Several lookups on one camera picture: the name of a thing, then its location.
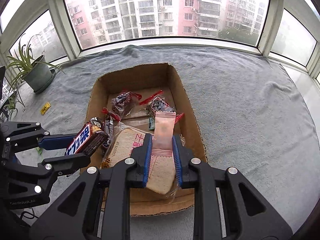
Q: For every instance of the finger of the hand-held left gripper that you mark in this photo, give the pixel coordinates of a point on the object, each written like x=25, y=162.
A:
x=55, y=140
x=67, y=162

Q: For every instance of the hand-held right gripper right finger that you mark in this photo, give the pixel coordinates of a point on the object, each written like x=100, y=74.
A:
x=176, y=155

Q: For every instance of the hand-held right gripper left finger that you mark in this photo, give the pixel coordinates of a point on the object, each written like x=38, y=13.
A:
x=147, y=155

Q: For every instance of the bread slice packet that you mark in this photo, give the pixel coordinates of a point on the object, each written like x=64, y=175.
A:
x=130, y=142

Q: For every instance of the pink candy packet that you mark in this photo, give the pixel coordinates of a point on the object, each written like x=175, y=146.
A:
x=163, y=130

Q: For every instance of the teal candy packet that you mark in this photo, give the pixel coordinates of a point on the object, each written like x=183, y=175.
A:
x=151, y=123

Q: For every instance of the chocolate bar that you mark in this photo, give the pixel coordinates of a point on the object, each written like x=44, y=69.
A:
x=87, y=136

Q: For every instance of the cardboard box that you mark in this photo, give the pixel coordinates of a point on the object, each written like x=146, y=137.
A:
x=190, y=120

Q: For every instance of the small dark candy wrapper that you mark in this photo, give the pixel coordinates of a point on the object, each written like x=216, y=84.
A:
x=109, y=126

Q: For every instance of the clear red-ended snack packet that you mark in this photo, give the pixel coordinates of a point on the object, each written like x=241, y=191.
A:
x=121, y=102
x=157, y=103

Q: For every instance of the green candy packet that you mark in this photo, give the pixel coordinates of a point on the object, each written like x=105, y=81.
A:
x=39, y=151

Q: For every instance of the yellow candy packet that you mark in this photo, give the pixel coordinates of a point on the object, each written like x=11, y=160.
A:
x=45, y=108

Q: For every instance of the green pot saucer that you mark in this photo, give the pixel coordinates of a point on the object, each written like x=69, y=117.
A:
x=53, y=75

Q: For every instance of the green plant pot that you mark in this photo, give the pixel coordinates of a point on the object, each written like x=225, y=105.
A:
x=38, y=76

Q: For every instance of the spider plant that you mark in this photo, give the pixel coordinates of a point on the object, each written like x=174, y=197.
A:
x=26, y=60

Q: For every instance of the white window frame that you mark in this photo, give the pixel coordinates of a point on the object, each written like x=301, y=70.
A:
x=57, y=17

